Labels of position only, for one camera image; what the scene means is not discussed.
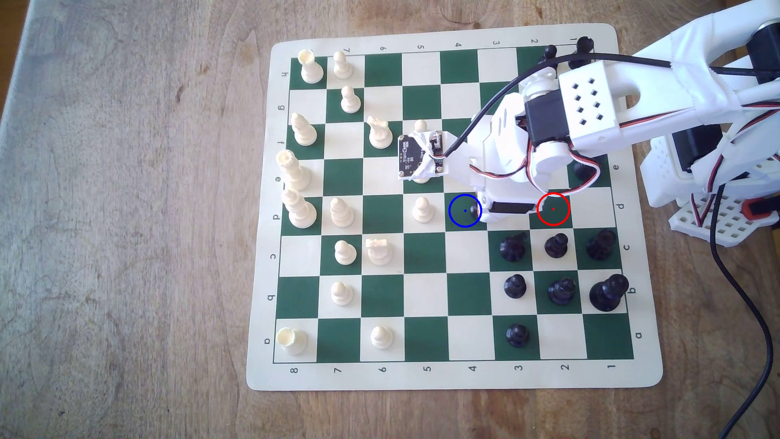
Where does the white knight chess piece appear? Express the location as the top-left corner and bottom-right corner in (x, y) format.
(367, 117), (394, 150)
(366, 238), (394, 266)

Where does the white pawn beside queen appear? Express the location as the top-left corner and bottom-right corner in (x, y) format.
(329, 197), (355, 228)

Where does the red table clamp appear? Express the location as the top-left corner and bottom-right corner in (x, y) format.
(740, 196), (780, 229)

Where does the black knight chess piece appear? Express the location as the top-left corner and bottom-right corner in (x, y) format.
(499, 232), (529, 263)

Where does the white bishop chess piece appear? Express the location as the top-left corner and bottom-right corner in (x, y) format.
(290, 113), (318, 146)

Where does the black bishop chess piece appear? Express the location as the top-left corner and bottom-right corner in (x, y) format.
(547, 278), (576, 307)
(586, 228), (618, 262)

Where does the white rook chess piece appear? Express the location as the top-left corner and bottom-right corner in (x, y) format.
(297, 49), (325, 85)
(276, 327), (308, 356)

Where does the red white black servo wire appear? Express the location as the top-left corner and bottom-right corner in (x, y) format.
(618, 102), (780, 130)
(529, 145), (603, 197)
(689, 183), (723, 228)

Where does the white queen chess piece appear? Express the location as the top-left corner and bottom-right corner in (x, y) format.
(275, 149), (312, 191)

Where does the green and cream chess mat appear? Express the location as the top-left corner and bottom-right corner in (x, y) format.
(245, 23), (664, 391)

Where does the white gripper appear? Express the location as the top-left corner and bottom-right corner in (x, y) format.
(466, 91), (552, 225)

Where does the white perforated base plate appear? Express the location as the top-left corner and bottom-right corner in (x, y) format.
(668, 192), (778, 247)

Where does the white perforated robot base housing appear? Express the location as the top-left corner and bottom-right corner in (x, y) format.
(639, 137), (700, 208)

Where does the white king chess piece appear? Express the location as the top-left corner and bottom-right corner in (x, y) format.
(281, 188), (318, 229)

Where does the black king chess piece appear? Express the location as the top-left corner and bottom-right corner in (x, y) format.
(589, 274), (630, 313)

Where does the black camera circuit board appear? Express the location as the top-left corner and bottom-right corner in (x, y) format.
(398, 130), (447, 181)

